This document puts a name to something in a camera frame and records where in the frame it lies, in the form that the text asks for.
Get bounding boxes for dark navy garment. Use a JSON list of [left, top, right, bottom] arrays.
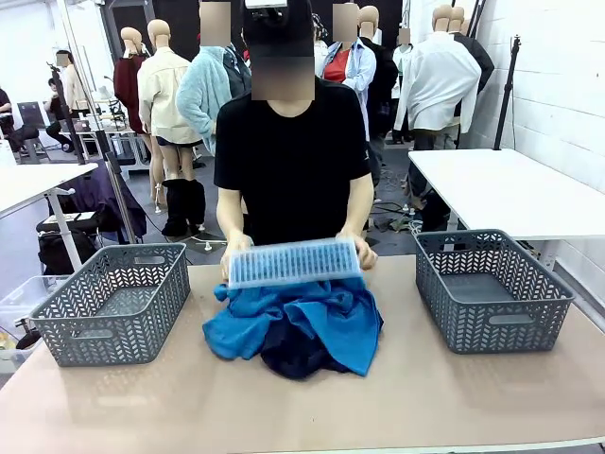
[[259, 314, 354, 380]]

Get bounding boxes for person's left hand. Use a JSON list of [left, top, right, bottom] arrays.
[[336, 230, 379, 271]]

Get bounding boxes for mannequin in grey vest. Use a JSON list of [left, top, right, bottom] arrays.
[[224, 43, 252, 98]]

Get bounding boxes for person's left forearm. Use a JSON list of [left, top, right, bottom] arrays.
[[340, 173, 375, 236]]

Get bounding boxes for mannequin in white teal top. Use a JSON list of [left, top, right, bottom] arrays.
[[390, 26, 416, 143]]

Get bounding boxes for dark purple cloth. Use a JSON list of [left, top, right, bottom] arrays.
[[60, 163, 148, 245]]

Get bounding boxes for white table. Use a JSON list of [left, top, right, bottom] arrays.
[[0, 162, 99, 273], [408, 148, 605, 273]]

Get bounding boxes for black fuzzy boots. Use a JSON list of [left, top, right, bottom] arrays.
[[162, 178, 207, 237]]

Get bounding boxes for clear plastic bin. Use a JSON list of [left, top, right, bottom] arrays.
[[0, 275, 65, 375]]

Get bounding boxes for mannequin red top blue shirt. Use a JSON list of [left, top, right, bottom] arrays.
[[320, 3, 378, 143]]

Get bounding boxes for slanted metal pole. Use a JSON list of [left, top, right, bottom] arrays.
[[56, 0, 139, 245]]

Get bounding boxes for mannequin in black jacket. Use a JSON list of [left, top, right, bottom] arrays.
[[448, 5, 495, 96]]

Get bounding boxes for black cap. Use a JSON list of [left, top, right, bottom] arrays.
[[241, 0, 316, 61]]

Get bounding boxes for seated person in black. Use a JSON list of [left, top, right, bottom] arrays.
[[0, 87, 40, 153]]

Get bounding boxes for person's right forearm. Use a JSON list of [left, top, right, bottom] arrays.
[[216, 186, 247, 236]]

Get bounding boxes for black bag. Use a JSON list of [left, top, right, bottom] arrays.
[[37, 225, 99, 276]]

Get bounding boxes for blue polo shirt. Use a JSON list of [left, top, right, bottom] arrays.
[[201, 297, 385, 378]]

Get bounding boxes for person's right hand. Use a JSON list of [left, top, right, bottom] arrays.
[[220, 230, 255, 281]]

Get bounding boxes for floor cables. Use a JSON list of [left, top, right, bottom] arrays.
[[372, 198, 426, 234]]

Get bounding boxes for mannequin base plate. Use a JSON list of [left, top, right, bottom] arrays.
[[186, 230, 229, 254]]

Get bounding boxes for mannequin in cream jacket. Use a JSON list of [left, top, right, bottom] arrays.
[[136, 18, 205, 209]]

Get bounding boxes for mannequin in white shirt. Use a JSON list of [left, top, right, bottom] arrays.
[[393, 4, 483, 148]]

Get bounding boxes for mannequin in black coat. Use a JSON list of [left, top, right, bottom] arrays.
[[357, 5, 401, 143]]

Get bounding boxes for seated person in dark clothes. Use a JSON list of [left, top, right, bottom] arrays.
[[44, 78, 75, 153]]

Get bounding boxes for translucent white plastic basket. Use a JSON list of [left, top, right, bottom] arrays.
[[228, 237, 364, 290]]

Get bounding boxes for person in black t-shirt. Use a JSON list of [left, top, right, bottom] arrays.
[[213, 0, 374, 247]]

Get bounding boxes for grey woven plastic basket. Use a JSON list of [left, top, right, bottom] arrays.
[[414, 229, 577, 356], [28, 242, 192, 368]]

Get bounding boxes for mannequin in maroon top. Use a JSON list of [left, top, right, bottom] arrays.
[[112, 26, 148, 136]]

